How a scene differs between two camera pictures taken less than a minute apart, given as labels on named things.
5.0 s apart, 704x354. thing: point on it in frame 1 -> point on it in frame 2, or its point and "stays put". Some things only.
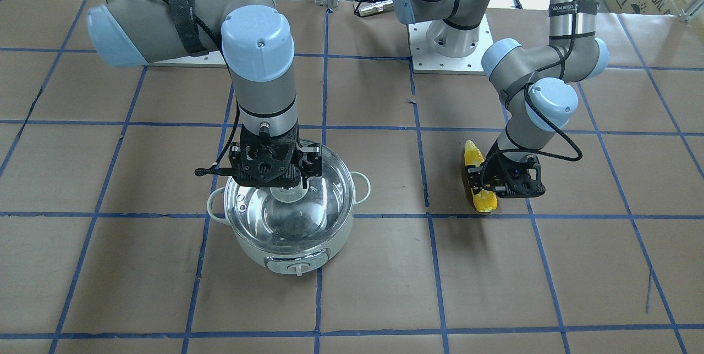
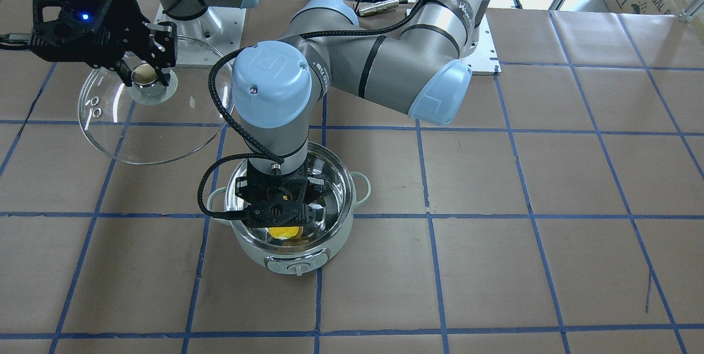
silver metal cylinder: x=388 y=5 stays put
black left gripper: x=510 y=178 -> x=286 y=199
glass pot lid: x=295 y=220 -> x=150 y=123
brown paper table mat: x=105 y=248 stays put
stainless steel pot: x=291 y=230 stays put
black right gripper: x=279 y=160 -> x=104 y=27
